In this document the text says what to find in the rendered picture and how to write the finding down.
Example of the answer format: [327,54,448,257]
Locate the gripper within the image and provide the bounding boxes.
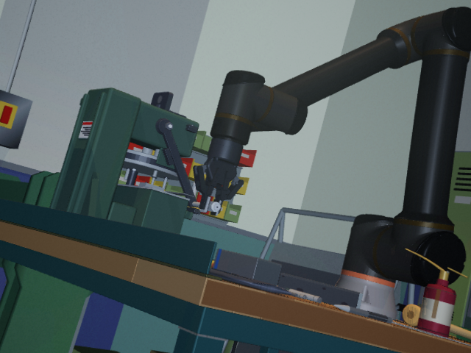
[193,135,246,207]

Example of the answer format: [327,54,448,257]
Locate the gauge finger with white knob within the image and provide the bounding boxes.
[199,196,223,215]

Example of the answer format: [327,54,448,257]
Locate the black punch lever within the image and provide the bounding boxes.
[155,118,202,215]

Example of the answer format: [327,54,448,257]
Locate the grey turret discs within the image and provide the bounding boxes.
[121,146,185,194]

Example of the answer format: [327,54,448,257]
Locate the green turret punch body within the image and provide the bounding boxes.
[50,87,202,235]

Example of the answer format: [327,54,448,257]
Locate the black top knob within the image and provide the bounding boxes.
[152,90,174,110]

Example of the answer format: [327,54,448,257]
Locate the dark grey tray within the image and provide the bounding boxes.
[271,258,362,307]

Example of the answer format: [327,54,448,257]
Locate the green machine block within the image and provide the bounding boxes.
[0,165,62,210]

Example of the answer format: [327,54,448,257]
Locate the grey flat tool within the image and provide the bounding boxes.
[332,302,394,324]

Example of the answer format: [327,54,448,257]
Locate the grey box with red button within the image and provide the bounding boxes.
[0,88,34,150]

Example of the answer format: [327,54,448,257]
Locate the wooden mallet head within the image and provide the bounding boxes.
[401,302,421,327]

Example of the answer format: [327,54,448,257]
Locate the grey conduit pole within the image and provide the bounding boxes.
[7,0,37,93]

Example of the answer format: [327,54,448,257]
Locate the green cabinet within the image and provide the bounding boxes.
[445,149,471,295]

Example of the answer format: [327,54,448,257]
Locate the red oil can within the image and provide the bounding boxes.
[404,247,469,338]

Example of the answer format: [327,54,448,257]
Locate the grey tube frame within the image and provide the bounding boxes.
[260,207,357,261]

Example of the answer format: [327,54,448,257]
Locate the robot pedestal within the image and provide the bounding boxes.
[336,269,401,318]

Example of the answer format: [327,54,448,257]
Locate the green bench frame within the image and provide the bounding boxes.
[0,257,207,353]

